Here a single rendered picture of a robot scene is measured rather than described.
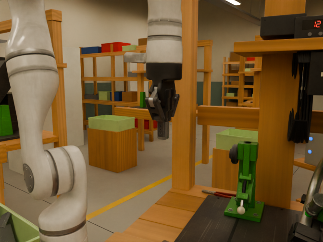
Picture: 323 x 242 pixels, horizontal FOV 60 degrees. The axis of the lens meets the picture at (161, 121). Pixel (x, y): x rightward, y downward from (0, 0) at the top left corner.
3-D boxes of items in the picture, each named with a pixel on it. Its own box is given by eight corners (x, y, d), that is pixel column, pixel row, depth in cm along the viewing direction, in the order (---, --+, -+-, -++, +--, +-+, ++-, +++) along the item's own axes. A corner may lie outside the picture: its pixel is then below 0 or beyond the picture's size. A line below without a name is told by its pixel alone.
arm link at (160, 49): (142, 64, 65) (142, 36, 64) (188, 64, 60) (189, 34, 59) (121, 63, 57) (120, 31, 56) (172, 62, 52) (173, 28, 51)
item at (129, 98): (150, 142, 618) (150, 36, 584) (79, 129, 764) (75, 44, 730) (165, 138, 661) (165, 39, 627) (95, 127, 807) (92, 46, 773)
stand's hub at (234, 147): (235, 166, 104) (236, 147, 103) (227, 165, 105) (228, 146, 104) (239, 161, 111) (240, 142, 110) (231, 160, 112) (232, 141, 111)
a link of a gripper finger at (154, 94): (151, 83, 56) (155, 90, 58) (143, 101, 54) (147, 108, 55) (162, 83, 55) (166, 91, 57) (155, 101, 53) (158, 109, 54)
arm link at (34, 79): (-1, 69, 57) (46, 69, 63) (23, 202, 55) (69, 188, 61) (10, 52, 50) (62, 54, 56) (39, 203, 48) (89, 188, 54)
